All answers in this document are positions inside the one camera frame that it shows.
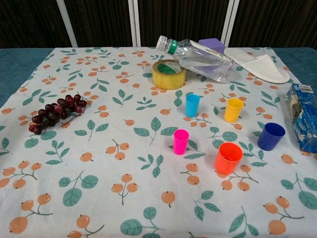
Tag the clear plastic water bottle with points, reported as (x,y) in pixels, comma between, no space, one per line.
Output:
(198,59)

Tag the white disposable slipper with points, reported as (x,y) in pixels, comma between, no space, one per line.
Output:
(265,69)

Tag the purple foam cube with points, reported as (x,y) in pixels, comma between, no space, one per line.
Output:
(213,44)

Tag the white floral tablecloth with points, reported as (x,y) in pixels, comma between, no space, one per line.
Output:
(123,161)

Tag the orange plastic cup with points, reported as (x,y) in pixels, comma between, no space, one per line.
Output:
(226,163)

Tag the bunch of dark red grapes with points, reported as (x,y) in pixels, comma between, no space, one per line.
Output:
(52,114)

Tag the yellow plastic cup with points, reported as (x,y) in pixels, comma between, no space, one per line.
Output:
(232,114)

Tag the light blue plastic cup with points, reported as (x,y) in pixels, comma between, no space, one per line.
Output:
(192,109)

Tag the dark blue plastic cup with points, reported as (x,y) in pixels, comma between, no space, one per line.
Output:
(268,141)

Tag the dark folding screen white frames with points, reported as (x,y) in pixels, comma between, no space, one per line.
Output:
(99,19)

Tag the pink plastic cup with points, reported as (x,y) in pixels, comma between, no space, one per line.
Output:
(180,146)

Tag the blue plastic snack package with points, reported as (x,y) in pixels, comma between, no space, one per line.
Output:
(305,124)

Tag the yellow packing tape roll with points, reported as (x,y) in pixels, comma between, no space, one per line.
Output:
(168,80)

